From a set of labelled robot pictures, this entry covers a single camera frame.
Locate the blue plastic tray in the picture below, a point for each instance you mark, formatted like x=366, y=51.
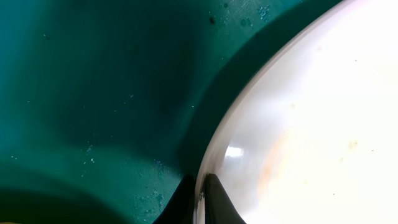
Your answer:
x=107, y=104

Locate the white plate with red stain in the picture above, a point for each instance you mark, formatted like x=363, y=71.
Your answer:
x=312, y=138

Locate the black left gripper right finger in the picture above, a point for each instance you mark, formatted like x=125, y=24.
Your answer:
x=218, y=207

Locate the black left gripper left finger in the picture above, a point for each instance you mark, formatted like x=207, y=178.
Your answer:
x=180, y=207

